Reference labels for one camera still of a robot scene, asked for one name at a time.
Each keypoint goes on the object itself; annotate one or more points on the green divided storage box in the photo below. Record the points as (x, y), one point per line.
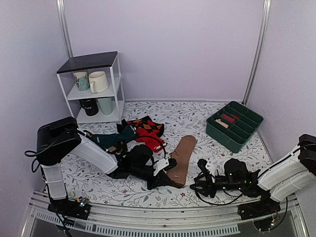
(237, 135)

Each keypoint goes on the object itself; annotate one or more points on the left aluminium corner post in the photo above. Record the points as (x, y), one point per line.
(64, 27)

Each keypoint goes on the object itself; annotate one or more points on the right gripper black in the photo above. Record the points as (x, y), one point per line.
(208, 189)

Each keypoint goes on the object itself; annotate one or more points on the cream ceramic mug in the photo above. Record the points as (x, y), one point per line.
(98, 82)

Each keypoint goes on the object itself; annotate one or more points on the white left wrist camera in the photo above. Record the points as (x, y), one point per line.
(160, 165)

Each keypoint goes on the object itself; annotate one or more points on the black mug white text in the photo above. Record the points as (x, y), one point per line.
(90, 106)

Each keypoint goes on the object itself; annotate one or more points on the aluminium corner post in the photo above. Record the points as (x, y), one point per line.
(258, 51)
(64, 27)

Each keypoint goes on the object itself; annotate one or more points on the pale green mug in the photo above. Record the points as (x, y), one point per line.
(105, 104)

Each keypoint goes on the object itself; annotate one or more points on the teal patterned mug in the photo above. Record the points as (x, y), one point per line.
(81, 80)

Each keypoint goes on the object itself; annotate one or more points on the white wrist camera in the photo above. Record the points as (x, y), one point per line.
(206, 167)
(160, 165)

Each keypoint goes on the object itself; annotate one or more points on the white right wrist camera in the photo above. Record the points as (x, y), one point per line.
(206, 167)

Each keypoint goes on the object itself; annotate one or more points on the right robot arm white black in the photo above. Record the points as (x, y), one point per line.
(289, 174)

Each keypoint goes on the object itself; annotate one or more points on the rolled red sock in box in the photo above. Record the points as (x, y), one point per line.
(230, 118)

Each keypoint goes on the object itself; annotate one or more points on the argyle brown orange sock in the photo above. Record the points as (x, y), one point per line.
(149, 125)

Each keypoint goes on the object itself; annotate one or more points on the floral patterned table mat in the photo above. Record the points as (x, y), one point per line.
(83, 179)

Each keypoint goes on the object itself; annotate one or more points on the dark teal sock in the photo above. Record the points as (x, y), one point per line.
(128, 134)

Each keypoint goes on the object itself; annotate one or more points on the rolled beige sock in box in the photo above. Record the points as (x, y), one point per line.
(222, 123)

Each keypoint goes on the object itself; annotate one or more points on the black sock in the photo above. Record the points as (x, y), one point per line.
(121, 126)

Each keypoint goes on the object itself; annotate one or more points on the aluminium front rail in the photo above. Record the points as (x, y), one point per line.
(120, 221)

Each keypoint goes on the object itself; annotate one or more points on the red sock white trim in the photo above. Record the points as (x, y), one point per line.
(151, 140)

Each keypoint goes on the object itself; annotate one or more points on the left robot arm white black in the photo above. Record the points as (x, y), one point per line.
(129, 152)

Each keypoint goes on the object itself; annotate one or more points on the argyle sock brown beige left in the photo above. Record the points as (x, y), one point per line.
(107, 142)

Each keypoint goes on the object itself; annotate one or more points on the right aluminium corner post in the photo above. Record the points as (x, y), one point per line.
(258, 51)

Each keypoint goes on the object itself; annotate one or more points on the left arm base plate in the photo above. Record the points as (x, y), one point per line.
(78, 208)

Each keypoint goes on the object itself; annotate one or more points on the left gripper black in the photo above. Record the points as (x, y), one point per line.
(158, 181)

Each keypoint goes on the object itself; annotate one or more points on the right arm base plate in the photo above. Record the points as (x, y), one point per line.
(265, 206)

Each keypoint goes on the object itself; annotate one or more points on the tan ribbed sock brown cuff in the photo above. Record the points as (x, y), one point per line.
(182, 155)

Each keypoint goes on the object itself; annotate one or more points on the white metal shelf black top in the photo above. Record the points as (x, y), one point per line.
(97, 95)

